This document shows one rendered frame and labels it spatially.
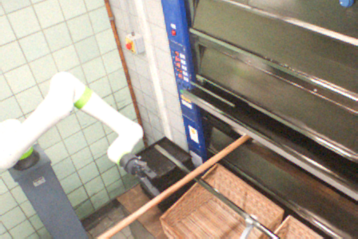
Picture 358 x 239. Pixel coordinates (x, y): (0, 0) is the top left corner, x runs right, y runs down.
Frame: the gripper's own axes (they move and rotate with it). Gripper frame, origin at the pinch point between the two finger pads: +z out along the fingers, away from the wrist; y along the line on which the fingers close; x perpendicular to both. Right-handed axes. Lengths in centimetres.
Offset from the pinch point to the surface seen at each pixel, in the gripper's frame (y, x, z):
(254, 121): -22, -47, 20
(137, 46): -27, -49, -79
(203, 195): 51, -37, -17
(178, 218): 56, -17, -17
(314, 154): -22, -47, 55
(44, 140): 26, 18, -114
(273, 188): 22, -52, 28
